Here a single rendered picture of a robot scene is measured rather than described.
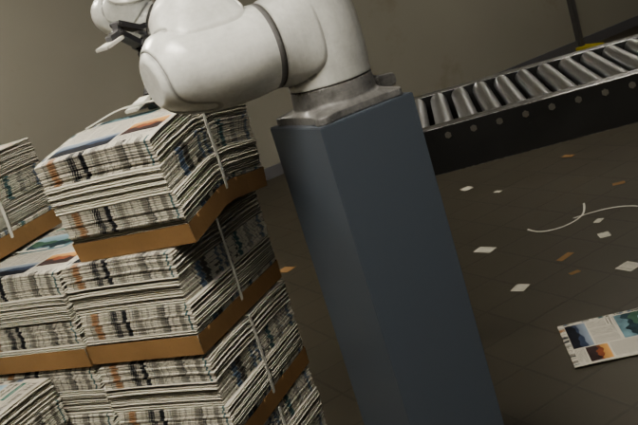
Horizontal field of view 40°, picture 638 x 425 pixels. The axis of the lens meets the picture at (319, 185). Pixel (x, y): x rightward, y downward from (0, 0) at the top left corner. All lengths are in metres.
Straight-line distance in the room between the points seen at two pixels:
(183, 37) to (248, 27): 0.11
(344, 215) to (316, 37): 0.31
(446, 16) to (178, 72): 5.58
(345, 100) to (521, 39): 5.89
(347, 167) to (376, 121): 0.10
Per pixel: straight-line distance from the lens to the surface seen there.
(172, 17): 1.49
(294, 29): 1.50
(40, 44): 5.65
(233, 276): 1.90
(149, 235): 1.75
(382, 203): 1.56
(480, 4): 7.15
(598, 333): 2.78
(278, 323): 2.05
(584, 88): 2.24
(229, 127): 1.90
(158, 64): 1.46
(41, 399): 2.02
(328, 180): 1.53
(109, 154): 1.71
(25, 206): 2.28
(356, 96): 1.55
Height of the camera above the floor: 1.25
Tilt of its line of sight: 13 degrees down
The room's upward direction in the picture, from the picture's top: 17 degrees counter-clockwise
